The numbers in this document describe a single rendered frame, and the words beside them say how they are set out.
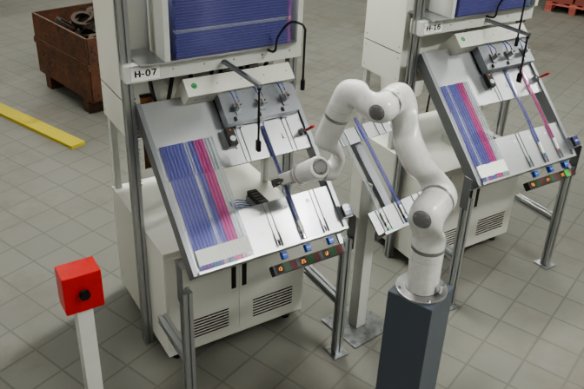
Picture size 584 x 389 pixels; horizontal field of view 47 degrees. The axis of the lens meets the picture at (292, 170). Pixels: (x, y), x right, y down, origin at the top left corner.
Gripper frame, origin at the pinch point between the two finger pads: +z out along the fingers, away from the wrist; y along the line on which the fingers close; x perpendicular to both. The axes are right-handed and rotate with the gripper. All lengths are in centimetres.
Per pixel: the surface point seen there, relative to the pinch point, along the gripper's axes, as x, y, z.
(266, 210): 9.7, 11.4, -0.7
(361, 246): 37, -40, 19
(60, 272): 11, 92, 6
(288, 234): 21.5, 6.1, -2.6
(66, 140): -84, 28, 264
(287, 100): -32.5, -12.1, -0.5
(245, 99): -36.4, 5.9, 1.0
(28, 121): -112, 44, 302
